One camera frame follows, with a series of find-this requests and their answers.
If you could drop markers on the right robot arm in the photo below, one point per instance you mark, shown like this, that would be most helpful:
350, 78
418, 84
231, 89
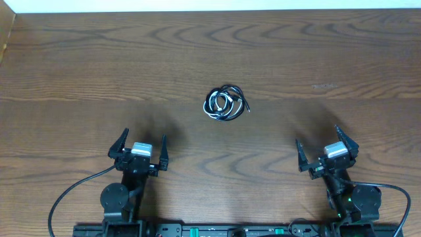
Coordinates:
357, 204

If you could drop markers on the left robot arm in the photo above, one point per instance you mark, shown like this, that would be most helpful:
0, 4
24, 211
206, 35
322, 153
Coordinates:
121, 200

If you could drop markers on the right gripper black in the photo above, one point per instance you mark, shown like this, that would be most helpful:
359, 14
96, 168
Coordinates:
352, 147

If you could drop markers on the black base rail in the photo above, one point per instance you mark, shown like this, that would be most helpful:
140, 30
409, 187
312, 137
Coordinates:
299, 228

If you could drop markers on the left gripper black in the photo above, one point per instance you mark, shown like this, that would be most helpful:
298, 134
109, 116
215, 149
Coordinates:
118, 154

